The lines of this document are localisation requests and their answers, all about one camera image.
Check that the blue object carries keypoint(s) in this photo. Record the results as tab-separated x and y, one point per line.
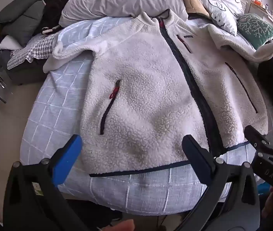
263	188

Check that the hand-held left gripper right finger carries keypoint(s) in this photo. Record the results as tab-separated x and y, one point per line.
196	160

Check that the person's right hand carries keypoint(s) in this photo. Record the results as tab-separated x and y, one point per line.
269	204

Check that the white printed pillow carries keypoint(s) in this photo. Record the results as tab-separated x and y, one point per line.
218	7

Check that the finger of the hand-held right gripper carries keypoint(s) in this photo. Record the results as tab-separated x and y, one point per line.
255	137

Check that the gingham checked cloth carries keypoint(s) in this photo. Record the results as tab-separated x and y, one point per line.
30	50

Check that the green patterned pillow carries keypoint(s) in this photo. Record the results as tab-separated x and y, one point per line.
254	28

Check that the grey pillow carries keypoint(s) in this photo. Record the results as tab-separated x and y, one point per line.
126	2

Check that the white fleece jacket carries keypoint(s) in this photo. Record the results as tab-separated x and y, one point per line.
146	96

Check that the dark grey cushion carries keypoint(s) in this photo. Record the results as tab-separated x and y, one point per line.
18	12

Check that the dark grey ottoman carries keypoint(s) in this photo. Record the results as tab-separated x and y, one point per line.
20	77

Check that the bed with blue checked sheet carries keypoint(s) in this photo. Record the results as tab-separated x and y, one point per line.
54	115

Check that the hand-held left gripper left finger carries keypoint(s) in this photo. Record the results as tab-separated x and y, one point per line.
67	160

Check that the black garment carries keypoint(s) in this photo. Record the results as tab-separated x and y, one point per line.
54	7

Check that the small white pillow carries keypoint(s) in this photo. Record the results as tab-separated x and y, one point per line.
8	43

